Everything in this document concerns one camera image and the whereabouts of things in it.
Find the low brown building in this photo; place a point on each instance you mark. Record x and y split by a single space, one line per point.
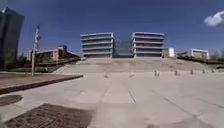
55 55

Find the wide concrete stairway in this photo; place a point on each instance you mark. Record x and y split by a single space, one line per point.
133 64

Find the white tiered building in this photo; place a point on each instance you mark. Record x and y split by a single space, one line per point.
100 45

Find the raised red brick bed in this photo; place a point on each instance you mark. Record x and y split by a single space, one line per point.
30 81

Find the square metal ground grate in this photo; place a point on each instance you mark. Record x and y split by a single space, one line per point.
50 116

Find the small white building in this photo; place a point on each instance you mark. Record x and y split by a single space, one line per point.
170 52

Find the low white building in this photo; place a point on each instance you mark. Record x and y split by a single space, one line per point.
199 53

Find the dark tall building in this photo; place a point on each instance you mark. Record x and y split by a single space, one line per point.
9 36

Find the row of short bollards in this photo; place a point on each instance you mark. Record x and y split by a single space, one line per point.
156 73

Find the pale tall pole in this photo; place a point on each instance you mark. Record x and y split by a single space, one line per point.
34 50

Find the round manhole cover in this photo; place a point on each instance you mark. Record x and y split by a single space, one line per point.
9 99

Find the grey concrete slab plaza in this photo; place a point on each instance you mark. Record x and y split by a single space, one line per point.
140 100

